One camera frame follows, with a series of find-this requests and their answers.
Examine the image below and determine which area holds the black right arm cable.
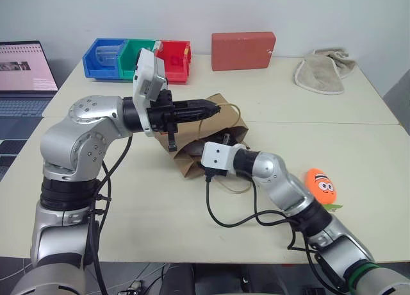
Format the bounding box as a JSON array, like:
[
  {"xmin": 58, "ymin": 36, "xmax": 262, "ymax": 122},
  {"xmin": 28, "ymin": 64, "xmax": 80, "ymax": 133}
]
[{"xmin": 204, "ymin": 174, "xmax": 321, "ymax": 256}]

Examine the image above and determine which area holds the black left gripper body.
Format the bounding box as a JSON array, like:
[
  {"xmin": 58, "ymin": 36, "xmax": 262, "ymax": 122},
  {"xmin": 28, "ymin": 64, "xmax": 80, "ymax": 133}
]
[{"xmin": 147, "ymin": 90, "xmax": 181, "ymax": 152}]

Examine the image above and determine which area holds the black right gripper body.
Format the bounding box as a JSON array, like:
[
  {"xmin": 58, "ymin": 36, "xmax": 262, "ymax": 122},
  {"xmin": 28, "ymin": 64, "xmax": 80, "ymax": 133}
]
[{"xmin": 209, "ymin": 133, "xmax": 247, "ymax": 148}]

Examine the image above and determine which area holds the clear plastic cup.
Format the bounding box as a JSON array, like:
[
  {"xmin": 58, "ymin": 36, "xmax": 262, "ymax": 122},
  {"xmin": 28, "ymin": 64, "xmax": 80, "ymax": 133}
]
[{"xmin": 94, "ymin": 45, "xmax": 124, "ymax": 68}]

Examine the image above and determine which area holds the black flat device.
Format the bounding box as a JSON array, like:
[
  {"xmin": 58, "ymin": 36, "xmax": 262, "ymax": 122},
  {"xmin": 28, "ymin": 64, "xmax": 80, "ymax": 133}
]
[{"xmin": 0, "ymin": 140, "xmax": 29, "ymax": 182}]

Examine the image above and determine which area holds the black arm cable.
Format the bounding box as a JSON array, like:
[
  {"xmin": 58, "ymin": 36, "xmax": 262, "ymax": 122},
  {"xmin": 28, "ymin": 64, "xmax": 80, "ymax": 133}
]
[
  {"xmin": 85, "ymin": 134, "xmax": 134, "ymax": 295},
  {"xmin": 204, "ymin": 174, "xmax": 321, "ymax": 256}
]

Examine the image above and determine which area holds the grey floor cable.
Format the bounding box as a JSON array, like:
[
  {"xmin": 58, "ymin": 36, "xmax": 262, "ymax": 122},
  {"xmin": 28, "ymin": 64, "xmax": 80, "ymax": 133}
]
[{"xmin": 105, "ymin": 264, "xmax": 172, "ymax": 295}]

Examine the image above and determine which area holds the beige towel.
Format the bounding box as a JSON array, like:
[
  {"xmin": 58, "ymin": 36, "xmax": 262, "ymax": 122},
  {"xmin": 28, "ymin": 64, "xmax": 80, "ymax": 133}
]
[{"xmin": 293, "ymin": 47, "xmax": 358, "ymax": 96}]

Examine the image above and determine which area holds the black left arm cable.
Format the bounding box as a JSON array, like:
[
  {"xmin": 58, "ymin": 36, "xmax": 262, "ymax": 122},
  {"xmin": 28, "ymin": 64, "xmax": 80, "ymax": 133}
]
[{"xmin": 85, "ymin": 134, "xmax": 134, "ymax": 295}]

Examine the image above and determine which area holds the orange carrot plush toy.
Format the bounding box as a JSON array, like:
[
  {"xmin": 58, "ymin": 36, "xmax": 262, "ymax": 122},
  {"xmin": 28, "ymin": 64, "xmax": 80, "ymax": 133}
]
[{"xmin": 304, "ymin": 168, "xmax": 343, "ymax": 212}]

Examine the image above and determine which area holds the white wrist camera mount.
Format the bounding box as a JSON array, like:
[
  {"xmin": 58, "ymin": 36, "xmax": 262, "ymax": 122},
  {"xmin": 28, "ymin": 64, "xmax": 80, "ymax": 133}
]
[
  {"xmin": 201, "ymin": 141, "xmax": 243, "ymax": 178},
  {"xmin": 132, "ymin": 47, "xmax": 169, "ymax": 138}
]

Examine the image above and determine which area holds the green plastic storage bin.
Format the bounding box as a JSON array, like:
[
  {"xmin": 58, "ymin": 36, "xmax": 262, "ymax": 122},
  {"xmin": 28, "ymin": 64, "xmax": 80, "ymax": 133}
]
[{"xmin": 117, "ymin": 38, "xmax": 161, "ymax": 81}]

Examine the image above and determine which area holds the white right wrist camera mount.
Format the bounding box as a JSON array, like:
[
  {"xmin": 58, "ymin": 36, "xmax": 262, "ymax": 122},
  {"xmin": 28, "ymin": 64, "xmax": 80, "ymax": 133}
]
[{"xmin": 201, "ymin": 141, "xmax": 243, "ymax": 178}]

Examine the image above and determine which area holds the blue plastic storage bin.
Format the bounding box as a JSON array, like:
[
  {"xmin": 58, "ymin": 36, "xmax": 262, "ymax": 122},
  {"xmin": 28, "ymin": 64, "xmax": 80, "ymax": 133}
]
[{"xmin": 82, "ymin": 38, "xmax": 129, "ymax": 81}]

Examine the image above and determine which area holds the open laptop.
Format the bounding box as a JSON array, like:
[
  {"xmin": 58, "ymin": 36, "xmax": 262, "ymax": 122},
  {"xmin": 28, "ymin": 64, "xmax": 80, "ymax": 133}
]
[{"xmin": 0, "ymin": 40, "xmax": 60, "ymax": 142}]

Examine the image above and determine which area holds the brown paper bag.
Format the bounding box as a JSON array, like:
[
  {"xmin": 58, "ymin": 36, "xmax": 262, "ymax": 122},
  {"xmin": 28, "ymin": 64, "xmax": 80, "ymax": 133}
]
[{"xmin": 172, "ymin": 94, "xmax": 252, "ymax": 195}]

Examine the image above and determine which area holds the red brick-shaped box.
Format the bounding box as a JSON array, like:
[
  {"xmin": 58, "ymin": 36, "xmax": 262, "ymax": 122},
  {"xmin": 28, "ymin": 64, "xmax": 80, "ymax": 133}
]
[{"xmin": 211, "ymin": 31, "xmax": 277, "ymax": 72}]

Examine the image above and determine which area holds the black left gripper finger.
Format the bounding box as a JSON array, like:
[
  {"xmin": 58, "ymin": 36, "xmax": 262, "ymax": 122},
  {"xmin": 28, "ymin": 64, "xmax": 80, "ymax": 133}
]
[
  {"xmin": 175, "ymin": 110, "xmax": 219, "ymax": 124},
  {"xmin": 174, "ymin": 98, "xmax": 222, "ymax": 113}
]

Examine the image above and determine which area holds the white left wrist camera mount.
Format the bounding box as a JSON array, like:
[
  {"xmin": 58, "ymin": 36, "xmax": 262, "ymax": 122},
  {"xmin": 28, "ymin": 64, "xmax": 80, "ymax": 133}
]
[{"xmin": 132, "ymin": 47, "xmax": 169, "ymax": 138}]

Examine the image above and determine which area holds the red plastic storage bin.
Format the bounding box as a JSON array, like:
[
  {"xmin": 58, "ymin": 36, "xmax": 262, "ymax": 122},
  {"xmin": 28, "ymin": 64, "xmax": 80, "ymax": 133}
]
[{"xmin": 156, "ymin": 40, "xmax": 192, "ymax": 85}]

